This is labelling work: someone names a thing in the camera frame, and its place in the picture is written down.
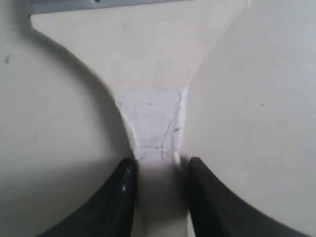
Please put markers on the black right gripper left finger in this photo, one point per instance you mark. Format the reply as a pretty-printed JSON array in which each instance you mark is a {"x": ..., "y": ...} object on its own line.
[{"x": 108, "y": 213}]

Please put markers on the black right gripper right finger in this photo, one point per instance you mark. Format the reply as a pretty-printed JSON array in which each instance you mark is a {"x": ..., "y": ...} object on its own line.
[{"x": 218, "y": 212}]

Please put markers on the wooden paint brush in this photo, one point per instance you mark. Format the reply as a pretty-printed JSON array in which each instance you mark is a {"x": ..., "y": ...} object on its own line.
[{"x": 145, "y": 52}]

